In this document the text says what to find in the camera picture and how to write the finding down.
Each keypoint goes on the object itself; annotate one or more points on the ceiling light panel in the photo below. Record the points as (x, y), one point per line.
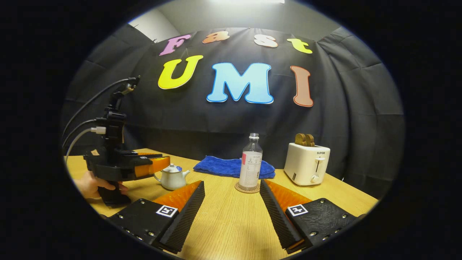
(249, 1)

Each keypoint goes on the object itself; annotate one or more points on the round wooden coaster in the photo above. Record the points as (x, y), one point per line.
(238, 188)

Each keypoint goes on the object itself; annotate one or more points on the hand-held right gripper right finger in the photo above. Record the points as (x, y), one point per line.
(276, 216)

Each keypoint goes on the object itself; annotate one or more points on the white toaster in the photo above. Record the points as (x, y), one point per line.
(305, 164)

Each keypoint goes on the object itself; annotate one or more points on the blue towel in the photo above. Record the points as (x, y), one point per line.
(220, 167)

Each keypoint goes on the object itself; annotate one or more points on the black backdrop cloth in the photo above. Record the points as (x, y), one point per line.
(216, 122)

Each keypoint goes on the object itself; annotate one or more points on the clear plastic water bottle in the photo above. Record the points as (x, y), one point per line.
(250, 169)

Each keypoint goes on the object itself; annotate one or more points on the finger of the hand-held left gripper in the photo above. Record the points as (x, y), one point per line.
(144, 155)
(151, 166)

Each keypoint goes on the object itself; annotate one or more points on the brown bread slice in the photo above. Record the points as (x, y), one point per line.
(310, 141)
(300, 139)

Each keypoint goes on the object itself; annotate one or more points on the white ceramic teacup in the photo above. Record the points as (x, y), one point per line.
(173, 180)

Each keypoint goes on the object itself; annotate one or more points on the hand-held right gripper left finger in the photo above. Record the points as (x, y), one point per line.
(186, 220)

